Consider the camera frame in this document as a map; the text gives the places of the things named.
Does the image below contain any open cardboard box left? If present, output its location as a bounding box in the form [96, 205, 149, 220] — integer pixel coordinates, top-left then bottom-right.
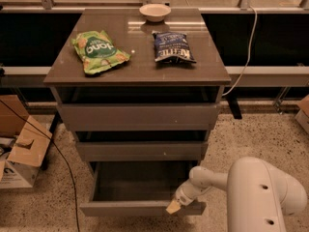
[0, 95, 52, 189]

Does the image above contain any grey drawer cabinet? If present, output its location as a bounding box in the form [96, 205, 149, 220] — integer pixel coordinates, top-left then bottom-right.
[42, 7, 232, 189]

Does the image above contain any grey middle drawer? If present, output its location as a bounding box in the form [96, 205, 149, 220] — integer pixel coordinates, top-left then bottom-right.
[76, 141, 208, 161]

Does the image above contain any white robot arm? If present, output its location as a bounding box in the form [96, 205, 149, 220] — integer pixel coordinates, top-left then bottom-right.
[166, 157, 307, 232]

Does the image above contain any blue Kettle chips bag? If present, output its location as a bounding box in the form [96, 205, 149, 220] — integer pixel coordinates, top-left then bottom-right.
[152, 31, 196, 63]

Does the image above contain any grey top drawer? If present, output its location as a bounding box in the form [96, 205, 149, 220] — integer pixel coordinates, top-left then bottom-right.
[58, 103, 219, 131]

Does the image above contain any white cable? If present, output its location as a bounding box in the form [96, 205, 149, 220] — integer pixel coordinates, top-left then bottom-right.
[221, 6, 259, 98]

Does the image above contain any grey bottom drawer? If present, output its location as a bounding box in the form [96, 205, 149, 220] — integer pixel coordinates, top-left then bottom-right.
[80, 160, 197, 217]

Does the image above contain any black cable on floor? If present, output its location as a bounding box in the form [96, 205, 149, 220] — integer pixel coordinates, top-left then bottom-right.
[0, 99, 81, 232]

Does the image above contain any cardboard box right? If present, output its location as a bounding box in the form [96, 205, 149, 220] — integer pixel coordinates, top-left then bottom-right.
[295, 95, 309, 134]

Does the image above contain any green snack bag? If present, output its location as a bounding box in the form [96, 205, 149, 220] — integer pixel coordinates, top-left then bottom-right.
[71, 31, 130, 75]

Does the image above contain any grey drawer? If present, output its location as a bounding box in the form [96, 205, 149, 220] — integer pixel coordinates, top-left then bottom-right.
[58, 103, 219, 131]
[76, 141, 208, 161]
[80, 160, 197, 217]

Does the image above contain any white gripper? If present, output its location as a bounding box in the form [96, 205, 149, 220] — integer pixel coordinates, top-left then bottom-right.
[166, 180, 211, 215]

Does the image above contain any white bowl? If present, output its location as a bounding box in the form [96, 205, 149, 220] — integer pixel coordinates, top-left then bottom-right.
[139, 4, 171, 22]

